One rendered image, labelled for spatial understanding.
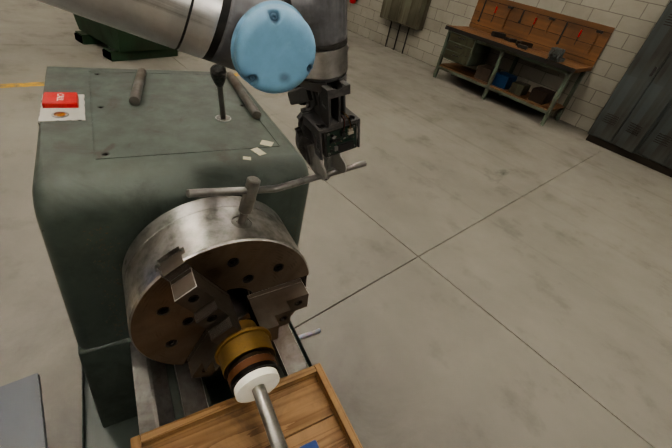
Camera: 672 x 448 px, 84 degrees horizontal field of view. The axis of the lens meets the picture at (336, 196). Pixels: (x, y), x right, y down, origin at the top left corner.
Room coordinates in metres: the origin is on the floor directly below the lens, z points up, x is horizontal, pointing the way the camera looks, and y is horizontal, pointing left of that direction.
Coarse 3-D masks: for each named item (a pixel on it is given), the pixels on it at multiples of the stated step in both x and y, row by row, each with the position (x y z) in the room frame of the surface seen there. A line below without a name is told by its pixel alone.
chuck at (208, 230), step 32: (192, 224) 0.44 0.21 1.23; (224, 224) 0.45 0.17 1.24; (256, 224) 0.48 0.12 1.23; (160, 256) 0.39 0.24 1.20; (192, 256) 0.38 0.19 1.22; (224, 256) 0.41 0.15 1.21; (256, 256) 0.44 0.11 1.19; (288, 256) 0.48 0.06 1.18; (128, 288) 0.37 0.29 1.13; (160, 288) 0.36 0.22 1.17; (224, 288) 0.41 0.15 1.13; (256, 288) 0.45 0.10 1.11; (128, 320) 0.33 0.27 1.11; (160, 320) 0.35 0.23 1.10; (192, 320) 0.38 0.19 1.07; (160, 352) 0.35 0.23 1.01
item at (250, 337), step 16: (240, 320) 0.38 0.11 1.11; (240, 336) 0.34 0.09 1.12; (256, 336) 0.35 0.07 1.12; (224, 352) 0.32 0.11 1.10; (240, 352) 0.32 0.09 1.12; (256, 352) 0.33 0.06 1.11; (272, 352) 0.35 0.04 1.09; (224, 368) 0.30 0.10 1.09; (240, 368) 0.30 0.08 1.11; (256, 368) 0.30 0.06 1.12
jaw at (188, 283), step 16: (176, 256) 0.39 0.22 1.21; (176, 272) 0.37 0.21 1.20; (192, 272) 0.37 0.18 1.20; (176, 288) 0.35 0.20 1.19; (192, 288) 0.35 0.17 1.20; (208, 288) 0.37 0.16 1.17; (192, 304) 0.35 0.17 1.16; (208, 304) 0.36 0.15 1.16; (224, 304) 0.37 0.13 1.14; (208, 320) 0.34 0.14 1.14; (224, 320) 0.35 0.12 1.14; (224, 336) 0.33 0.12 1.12
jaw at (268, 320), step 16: (272, 288) 0.46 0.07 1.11; (288, 288) 0.47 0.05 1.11; (304, 288) 0.47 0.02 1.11; (256, 304) 0.42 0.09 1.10; (272, 304) 0.43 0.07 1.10; (288, 304) 0.44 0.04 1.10; (304, 304) 0.46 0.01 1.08; (256, 320) 0.39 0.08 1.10; (272, 320) 0.39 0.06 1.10; (288, 320) 0.42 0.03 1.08; (272, 336) 0.38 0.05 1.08
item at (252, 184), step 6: (246, 180) 0.47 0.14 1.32; (252, 180) 0.47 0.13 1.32; (258, 180) 0.48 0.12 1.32; (246, 186) 0.47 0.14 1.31; (252, 186) 0.47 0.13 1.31; (258, 186) 0.47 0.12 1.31; (252, 192) 0.47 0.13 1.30; (246, 198) 0.47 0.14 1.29; (252, 198) 0.47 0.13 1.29; (240, 204) 0.47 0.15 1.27; (246, 204) 0.46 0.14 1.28; (252, 204) 0.47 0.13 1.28; (240, 210) 0.46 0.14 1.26; (246, 210) 0.46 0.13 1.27; (240, 216) 0.47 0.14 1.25; (246, 216) 0.47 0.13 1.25; (240, 222) 0.46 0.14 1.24
